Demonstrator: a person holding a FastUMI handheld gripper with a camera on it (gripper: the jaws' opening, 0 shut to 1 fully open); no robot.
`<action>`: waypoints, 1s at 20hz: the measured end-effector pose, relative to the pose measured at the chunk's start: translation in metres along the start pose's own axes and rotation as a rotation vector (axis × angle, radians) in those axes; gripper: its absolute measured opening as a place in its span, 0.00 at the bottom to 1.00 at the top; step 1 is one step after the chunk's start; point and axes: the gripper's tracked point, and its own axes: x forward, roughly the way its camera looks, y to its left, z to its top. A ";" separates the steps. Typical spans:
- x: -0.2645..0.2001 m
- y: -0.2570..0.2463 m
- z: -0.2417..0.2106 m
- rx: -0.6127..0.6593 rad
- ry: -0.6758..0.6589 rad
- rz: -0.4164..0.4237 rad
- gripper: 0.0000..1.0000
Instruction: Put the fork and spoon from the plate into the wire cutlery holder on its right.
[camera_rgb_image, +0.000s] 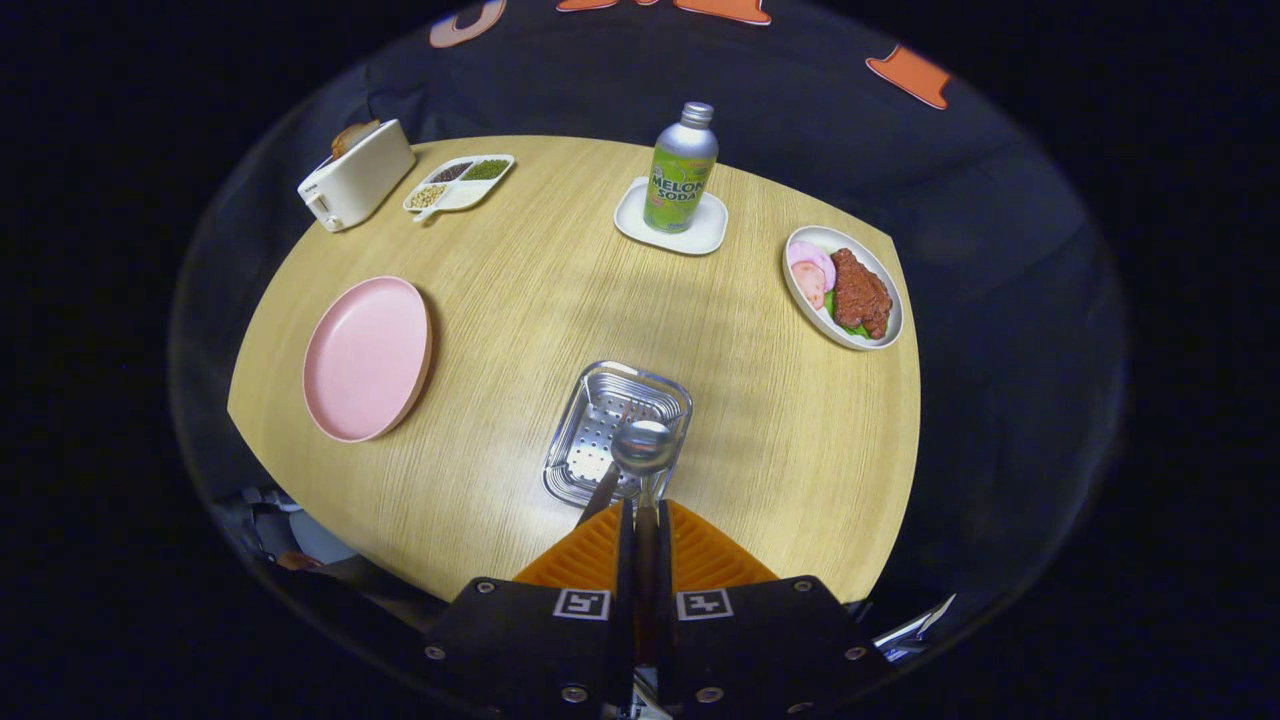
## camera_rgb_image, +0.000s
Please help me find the white square coaster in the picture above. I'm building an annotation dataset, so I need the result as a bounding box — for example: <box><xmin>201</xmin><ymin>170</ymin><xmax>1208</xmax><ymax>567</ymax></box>
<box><xmin>614</xmin><ymin>177</ymin><xmax>729</xmax><ymax>256</ymax></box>

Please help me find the green label soda bottle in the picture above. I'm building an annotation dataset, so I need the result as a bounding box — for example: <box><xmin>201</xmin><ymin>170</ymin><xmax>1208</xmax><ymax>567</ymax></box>
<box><xmin>643</xmin><ymin>101</ymin><xmax>720</xmax><ymax>235</ymax></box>

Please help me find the white divided bean dish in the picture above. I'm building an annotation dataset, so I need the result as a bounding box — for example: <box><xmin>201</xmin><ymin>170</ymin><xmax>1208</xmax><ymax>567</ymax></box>
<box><xmin>403</xmin><ymin>154</ymin><xmax>516</xmax><ymax>223</ymax></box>

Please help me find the cream white toaster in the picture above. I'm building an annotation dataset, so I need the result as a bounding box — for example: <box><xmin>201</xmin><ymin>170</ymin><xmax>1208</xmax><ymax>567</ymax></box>
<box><xmin>297</xmin><ymin>119</ymin><xmax>417</xmax><ymax>233</ymax></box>

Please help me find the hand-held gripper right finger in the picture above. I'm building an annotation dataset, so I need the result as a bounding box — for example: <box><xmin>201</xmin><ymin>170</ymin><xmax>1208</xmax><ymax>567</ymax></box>
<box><xmin>655</xmin><ymin>498</ymin><xmax>887</xmax><ymax>716</ymax></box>

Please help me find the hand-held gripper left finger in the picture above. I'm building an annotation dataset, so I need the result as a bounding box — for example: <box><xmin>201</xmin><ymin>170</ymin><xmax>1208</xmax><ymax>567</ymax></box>
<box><xmin>425</xmin><ymin>498</ymin><xmax>638</xmax><ymax>716</ymax></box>

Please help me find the white round food plate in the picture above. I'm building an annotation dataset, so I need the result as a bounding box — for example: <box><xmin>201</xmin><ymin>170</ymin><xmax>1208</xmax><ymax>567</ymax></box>
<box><xmin>782</xmin><ymin>226</ymin><xmax>905</xmax><ymax>352</ymax></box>

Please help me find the black backdrop cloth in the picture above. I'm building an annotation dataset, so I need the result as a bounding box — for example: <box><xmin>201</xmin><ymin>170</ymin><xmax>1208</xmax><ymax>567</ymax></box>
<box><xmin>175</xmin><ymin>0</ymin><xmax>1126</xmax><ymax>621</ymax></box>

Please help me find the red-brown meat patty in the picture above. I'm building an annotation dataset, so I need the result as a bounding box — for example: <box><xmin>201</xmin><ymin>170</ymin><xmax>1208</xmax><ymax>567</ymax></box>
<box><xmin>830</xmin><ymin>248</ymin><xmax>894</xmax><ymax>340</ymax></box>

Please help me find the wooden handle metal spoon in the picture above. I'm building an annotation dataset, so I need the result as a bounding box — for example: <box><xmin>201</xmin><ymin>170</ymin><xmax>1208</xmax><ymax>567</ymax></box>
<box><xmin>612</xmin><ymin>420</ymin><xmax>677</xmax><ymax>701</ymax></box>

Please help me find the pink round plate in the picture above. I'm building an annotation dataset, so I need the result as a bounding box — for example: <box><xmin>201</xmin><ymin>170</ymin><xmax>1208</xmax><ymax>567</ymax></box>
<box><xmin>302</xmin><ymin>276</ymin><xmax>435</xmax><ymax>444</ymax></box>

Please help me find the stainless steel cutlery basket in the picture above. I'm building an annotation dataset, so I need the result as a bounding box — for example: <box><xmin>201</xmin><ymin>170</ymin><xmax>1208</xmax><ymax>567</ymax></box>
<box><xmin>542</xmin><ymin>361</ymin><xmax>694</xmax><ymax>509</ymax></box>

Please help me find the green lettuce leaf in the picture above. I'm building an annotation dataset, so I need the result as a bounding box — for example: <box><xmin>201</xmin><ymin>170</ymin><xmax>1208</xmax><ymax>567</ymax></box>
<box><xmin>825</xmin><ymin>290</ymin><xmax>871</xmax><ymax>338</ymax></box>

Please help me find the wooden handle metal fork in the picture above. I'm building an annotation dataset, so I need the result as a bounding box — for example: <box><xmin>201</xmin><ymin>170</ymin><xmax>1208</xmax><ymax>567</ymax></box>
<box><xmin>577</xmin><ymin>400</ymin><xmax>641</xmax><ymax>528</ymax></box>

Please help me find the pale grey object below table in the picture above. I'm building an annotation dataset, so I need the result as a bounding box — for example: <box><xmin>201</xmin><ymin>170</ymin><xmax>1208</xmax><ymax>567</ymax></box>
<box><xmin>290</xmin><ymin>510</ymin><xmax>361</xmax><ymax>567</ymax></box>

